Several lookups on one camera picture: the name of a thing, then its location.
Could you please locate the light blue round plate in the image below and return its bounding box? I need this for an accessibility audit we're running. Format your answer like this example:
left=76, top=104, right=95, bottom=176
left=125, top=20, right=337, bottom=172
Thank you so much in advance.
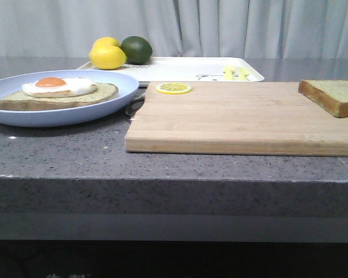
left=0, top=69, right=139, bottom=127

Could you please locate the bread slice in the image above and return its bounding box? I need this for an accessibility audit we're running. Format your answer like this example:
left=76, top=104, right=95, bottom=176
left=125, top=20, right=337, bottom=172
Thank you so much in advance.
left=298, top=79, right=348, bottom=118
left=0, top=83, right=119, bottom=111

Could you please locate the white rectangular tray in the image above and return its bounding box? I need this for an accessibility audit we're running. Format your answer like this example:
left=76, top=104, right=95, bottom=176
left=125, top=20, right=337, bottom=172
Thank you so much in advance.
left=76, top=56, right=265, bottom=87

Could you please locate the lemon slice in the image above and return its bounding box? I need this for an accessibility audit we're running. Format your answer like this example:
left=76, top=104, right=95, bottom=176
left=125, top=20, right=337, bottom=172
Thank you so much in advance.
left=155, top=83, right=192, bottom=94

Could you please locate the green lime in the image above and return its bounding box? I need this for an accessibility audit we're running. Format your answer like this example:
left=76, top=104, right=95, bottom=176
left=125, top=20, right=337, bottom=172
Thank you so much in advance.
left=121, top=36, right=153, bottom=65

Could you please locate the wooden cutting board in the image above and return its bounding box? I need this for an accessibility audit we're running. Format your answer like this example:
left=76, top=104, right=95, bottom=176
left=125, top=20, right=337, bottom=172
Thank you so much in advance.
left=125, top=82, right=348, bottom=156

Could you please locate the front yellow lemon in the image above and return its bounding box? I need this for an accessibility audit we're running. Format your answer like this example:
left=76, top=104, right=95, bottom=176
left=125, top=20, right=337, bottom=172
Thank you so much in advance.
left=89, top=46, right=127, bottom=70

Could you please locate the yellow lemon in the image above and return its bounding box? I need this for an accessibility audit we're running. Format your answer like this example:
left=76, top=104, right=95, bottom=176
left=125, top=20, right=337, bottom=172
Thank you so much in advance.
left=89, top=46, right=127, bottom=70
left=92, top=36, right=120, bottom=48

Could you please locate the rear yellow lemon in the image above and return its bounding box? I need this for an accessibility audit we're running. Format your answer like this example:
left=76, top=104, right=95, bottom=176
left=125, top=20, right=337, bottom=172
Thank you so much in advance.
left=92, top=36, right=120, bottom=48

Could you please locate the fried egg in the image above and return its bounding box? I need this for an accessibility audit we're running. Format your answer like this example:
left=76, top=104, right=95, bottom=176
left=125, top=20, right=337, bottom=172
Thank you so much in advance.
left=21, top=76, right=97, bottom=98

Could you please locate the grey curtain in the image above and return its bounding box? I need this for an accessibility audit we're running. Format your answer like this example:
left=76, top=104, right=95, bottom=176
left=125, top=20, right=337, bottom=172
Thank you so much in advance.
left=0, top=1, right=348, bottom=59

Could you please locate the metal cutting board handle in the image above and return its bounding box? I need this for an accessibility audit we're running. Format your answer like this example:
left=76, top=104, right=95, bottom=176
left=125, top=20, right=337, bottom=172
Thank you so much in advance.
left=125, top=93, right=145, bottom=117

